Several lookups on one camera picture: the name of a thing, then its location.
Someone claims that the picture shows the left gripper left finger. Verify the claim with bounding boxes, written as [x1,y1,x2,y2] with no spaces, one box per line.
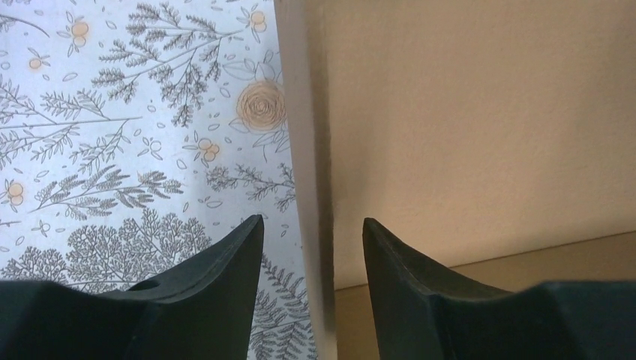
[1,215,264,359]

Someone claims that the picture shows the brown cardboard box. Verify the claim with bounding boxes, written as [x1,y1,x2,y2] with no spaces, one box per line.
[274,1,635,359]

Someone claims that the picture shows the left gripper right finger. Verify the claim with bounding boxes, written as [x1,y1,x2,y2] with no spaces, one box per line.
[362,218,635,359]

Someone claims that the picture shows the floral patterned table mat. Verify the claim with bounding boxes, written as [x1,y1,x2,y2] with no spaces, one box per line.
[1,1,317,359]

